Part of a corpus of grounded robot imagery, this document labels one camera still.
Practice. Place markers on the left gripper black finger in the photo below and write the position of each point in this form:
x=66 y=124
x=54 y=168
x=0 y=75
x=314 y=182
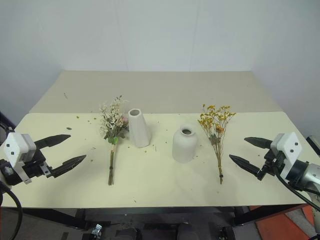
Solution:
x=53 y=140
x=68 y=164

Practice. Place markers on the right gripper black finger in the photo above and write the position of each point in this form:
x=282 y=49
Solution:
x=258 y=142
x=246 y=164

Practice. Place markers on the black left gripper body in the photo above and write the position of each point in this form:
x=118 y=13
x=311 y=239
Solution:
x=35 y=168

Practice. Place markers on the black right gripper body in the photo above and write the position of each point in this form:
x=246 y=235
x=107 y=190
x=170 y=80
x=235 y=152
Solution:
x=271 y=162

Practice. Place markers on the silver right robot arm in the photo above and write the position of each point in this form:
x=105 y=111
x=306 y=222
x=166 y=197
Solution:
x=305 y=176

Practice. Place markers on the round-shouldered white bottle vase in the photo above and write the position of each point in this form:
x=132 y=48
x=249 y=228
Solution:
x=183 y=147

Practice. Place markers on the tall tapered white vase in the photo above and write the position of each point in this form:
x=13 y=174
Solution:
x=138 y=130

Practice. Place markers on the yellow dried flower bunch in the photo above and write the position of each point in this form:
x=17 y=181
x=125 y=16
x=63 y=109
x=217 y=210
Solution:
x=217 y=125

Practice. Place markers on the white and pink flower bouquet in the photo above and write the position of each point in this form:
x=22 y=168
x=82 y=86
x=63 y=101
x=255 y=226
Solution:
x=113 y=125

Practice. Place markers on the silver metal clamp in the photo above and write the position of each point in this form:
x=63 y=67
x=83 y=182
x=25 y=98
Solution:
x=96 y=229

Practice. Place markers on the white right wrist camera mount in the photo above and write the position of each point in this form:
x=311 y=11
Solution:
x=287 y=147

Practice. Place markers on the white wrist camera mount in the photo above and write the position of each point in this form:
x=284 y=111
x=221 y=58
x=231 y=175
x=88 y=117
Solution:
x=287 y=147
x=17 y=150

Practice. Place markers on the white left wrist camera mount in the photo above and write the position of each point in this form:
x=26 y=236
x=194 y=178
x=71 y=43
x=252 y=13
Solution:
x=17 y=150

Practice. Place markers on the black metal table frame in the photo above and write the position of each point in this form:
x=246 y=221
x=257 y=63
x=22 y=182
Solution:
x=155 y=212

